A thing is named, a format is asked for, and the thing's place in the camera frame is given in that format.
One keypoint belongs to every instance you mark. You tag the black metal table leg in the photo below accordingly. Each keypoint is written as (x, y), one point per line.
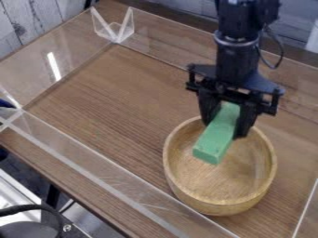
(52, 201)

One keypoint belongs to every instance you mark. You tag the green rectangular block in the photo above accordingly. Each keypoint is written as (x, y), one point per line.
(217, 137)

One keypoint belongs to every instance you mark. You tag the brown wooden bowl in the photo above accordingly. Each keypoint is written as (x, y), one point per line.
(224, 189)

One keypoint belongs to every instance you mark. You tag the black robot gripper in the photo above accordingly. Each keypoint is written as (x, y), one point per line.
(235, 81)

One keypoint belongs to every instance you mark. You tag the clear acrylic corner bracket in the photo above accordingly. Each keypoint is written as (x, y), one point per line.
(116, 32)

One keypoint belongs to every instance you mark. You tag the blue object at left edge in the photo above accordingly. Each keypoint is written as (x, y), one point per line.
(6, 104)

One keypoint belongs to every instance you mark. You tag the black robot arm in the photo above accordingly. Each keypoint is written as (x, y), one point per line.
(247, 19)

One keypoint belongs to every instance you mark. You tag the clear acrylic tray wall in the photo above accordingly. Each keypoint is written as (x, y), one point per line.
(97, 106)

